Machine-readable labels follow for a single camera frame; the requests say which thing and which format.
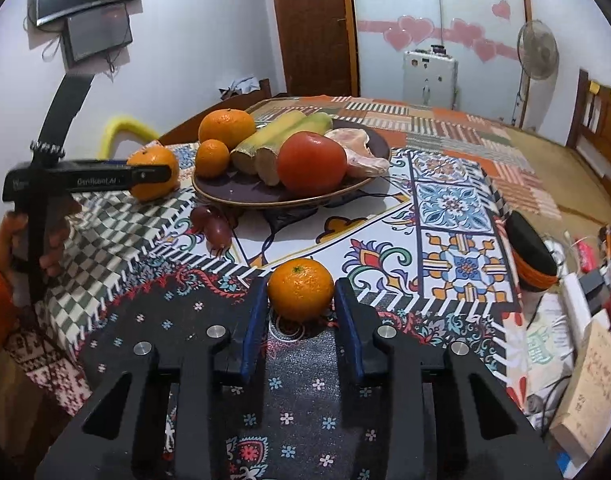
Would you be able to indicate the standing electric fan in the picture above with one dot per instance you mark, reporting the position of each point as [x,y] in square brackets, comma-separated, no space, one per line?
[537,50]

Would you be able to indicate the dark red dates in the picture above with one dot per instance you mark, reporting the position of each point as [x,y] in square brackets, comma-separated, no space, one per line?
[213,225]

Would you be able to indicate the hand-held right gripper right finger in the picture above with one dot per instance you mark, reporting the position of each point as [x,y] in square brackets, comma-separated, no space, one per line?
[349,332]

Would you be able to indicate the brown wooden door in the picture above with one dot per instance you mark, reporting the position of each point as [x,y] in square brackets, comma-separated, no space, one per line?
[313,25]

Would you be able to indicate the black orange round container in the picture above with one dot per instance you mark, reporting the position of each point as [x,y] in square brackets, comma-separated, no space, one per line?
[530,255]

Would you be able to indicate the sugar cane piece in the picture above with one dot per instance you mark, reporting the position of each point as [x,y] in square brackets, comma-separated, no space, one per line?
[265,135]
[295,140]

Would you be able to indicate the raw chicken piece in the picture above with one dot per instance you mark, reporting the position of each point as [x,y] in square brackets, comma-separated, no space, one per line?
[358,150]

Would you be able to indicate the patterned tablecloth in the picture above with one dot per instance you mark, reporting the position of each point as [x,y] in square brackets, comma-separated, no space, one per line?
[385,245]

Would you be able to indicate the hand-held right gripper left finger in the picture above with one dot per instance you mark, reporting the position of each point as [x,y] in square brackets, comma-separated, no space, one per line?
[253,332]

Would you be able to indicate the wooden bed headboard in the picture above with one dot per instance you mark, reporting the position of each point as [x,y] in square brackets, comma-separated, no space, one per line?
[603,125]

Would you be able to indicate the patchwork blanket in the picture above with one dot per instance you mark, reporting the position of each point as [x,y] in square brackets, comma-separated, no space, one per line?
[460,140]

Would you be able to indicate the small orange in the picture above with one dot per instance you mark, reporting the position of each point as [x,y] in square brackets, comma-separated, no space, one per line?
[212,158]

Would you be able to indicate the wardrobe with heart stickers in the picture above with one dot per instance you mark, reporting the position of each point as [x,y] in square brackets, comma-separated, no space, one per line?
[435,5]

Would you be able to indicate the purple round plate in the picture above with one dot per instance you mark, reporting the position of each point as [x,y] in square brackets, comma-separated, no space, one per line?
[245,191]

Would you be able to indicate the brown paper box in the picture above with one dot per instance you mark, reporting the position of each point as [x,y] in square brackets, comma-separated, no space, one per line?
[593,385]

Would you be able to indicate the white appliance box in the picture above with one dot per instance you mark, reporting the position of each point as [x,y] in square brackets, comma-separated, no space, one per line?
[429,80]

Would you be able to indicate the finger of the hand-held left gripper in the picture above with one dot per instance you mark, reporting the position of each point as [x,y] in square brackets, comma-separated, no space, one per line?
[150,174]

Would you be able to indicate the red tomato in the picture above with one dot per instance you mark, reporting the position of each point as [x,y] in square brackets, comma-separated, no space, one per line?
[311,162]

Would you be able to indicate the yellow tube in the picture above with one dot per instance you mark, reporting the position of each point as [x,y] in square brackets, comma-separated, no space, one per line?
[128,127]

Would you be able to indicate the small wall monitor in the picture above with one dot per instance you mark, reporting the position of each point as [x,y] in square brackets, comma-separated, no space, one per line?
[98,32]

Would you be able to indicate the person's left hand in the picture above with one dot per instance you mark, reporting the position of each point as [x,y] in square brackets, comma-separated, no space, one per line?
[60,230]

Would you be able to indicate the pile of clothes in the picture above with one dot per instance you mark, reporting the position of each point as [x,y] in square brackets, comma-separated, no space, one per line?
[241,86]

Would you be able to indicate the straw bed mat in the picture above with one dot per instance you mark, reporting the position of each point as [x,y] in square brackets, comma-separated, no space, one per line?
[560,175]

